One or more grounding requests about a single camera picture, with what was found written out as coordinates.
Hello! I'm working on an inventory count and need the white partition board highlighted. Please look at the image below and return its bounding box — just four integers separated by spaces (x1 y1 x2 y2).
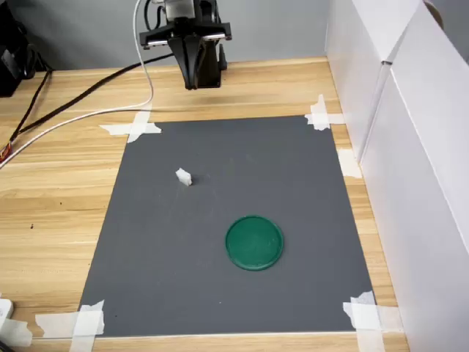
324 0 422 164
358 0 469 352

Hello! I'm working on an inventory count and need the white camera cable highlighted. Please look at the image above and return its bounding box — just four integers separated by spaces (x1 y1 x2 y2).
0 0 155 169

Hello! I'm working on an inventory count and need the white tape strip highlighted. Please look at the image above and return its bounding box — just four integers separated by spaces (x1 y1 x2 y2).
127 103 153 144
34 311 106 339
304 113 345 131
336 148 363 180
71 299 106 352
350 291 385 352
342 302 404 333
310 94 330 131
99 122 163 137
0 318 34 348

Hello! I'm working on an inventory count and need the small white plastic terminal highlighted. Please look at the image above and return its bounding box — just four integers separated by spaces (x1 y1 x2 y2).
174 167 194 188

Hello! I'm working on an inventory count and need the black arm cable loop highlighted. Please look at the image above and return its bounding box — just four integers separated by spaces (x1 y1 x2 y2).
144 0 164 32

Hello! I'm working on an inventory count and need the thin black cable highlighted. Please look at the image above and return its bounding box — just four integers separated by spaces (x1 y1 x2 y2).
7 69 52 144

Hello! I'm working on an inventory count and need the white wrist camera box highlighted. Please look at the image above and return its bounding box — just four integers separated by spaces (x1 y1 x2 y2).
160 0 196 19

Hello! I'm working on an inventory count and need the brown tape roll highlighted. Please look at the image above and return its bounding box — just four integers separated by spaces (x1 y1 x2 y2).
424 1 445 31

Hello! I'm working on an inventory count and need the dark grey mat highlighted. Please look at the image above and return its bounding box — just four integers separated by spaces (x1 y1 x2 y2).
78 114 378 338

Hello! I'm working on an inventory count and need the thick black braided cable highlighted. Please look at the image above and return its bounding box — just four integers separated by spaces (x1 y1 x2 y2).
9 52 175 144

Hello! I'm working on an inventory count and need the round green lid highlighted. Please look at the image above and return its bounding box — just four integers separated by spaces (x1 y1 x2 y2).
224 215 285 273

